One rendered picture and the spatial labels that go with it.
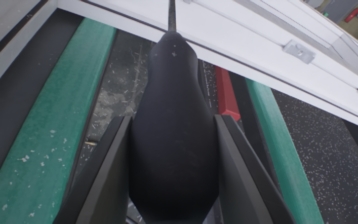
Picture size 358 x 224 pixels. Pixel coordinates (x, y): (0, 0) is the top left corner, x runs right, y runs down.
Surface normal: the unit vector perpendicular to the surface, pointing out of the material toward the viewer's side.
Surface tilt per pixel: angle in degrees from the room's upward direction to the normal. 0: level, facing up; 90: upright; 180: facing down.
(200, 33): 90
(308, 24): 90
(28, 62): 0
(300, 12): 90
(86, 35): 0
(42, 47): 0
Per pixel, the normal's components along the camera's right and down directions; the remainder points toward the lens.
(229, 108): 0.42, -0.58
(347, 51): -0.91, -0.25
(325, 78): 0.03, 0.77
